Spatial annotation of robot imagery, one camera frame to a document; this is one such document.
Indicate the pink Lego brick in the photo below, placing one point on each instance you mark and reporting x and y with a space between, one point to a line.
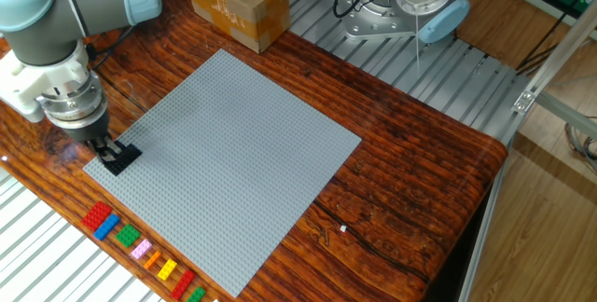
141 249

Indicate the yellow Lego brick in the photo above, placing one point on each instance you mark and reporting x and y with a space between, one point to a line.
167 269

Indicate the green square Lego plate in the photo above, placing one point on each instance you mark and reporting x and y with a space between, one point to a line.
128 235

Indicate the grey Lego baseplate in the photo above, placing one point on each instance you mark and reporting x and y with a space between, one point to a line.
228 176

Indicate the black Lego plate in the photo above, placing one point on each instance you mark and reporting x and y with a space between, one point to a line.
128 157

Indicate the thin orange Lego brick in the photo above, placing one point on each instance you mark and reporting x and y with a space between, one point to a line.
152 260

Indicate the wide red Lego plate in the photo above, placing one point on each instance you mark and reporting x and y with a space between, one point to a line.
96 215

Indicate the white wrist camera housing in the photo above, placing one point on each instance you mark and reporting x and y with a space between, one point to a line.
32 83

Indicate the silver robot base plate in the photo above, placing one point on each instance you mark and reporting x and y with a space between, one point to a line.
373 24

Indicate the silver corner bracket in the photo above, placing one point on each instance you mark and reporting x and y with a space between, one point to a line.
523 102

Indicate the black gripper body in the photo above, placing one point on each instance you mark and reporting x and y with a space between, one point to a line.
88 129

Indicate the taped cardboard box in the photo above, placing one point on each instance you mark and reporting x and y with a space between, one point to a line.
238 8

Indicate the grey aluminium frame beam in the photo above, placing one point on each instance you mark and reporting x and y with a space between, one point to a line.
569 113

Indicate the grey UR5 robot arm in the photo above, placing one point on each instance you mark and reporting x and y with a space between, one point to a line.
46 22

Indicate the long red Lego plate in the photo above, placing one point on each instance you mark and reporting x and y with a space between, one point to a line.
183 284

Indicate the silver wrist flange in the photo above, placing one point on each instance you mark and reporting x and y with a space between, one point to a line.
74 104

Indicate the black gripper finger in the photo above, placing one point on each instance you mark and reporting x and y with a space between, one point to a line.
113 149
97 149

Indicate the slanted metal frame beam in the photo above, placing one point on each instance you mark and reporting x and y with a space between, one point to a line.
555 55

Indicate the blue Lego plate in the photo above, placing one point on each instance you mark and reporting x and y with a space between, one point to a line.
106 227

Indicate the small green Lego brick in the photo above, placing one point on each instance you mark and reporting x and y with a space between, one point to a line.
196 294

